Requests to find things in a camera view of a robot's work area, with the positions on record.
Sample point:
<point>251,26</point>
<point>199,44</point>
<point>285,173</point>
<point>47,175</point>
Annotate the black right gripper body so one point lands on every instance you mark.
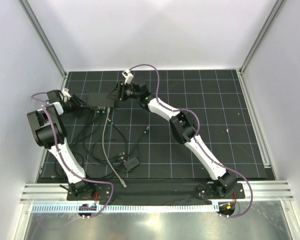
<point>127,93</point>

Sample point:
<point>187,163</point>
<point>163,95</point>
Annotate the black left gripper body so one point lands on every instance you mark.
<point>73,104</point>

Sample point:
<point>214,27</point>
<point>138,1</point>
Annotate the black network switch box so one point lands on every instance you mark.
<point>100,99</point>

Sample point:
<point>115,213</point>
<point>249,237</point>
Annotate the black ethernet cable pulled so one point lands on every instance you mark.
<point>76,124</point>

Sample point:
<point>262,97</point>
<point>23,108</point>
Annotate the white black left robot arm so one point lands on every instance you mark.
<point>50,133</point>

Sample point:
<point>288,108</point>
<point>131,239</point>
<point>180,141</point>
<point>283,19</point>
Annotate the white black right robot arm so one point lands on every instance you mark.
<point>185,128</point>

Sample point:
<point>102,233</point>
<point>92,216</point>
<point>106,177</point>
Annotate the black grid mat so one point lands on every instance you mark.
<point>128,131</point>

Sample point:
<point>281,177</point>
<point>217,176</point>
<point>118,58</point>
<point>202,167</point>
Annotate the small black adapter box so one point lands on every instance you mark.
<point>131,163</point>

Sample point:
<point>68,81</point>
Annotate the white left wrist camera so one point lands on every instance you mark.
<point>65,94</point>

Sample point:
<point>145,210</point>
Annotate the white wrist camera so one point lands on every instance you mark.
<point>65,94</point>
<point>128,76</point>

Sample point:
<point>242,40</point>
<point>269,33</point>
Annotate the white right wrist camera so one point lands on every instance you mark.
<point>128,76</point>

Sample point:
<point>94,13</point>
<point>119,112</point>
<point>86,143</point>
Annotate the left aluminium corner post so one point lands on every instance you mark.
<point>42,35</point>

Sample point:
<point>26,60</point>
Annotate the aluminium corner post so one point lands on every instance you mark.
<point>275,10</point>
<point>42,35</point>

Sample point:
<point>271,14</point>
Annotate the aluminium front frame rail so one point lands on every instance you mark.
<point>256,190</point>

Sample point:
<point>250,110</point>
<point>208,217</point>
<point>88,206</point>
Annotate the white slotted cable duct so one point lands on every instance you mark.
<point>81,208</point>

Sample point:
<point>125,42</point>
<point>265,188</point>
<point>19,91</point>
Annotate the right aluminium corner post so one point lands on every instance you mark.
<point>275,10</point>

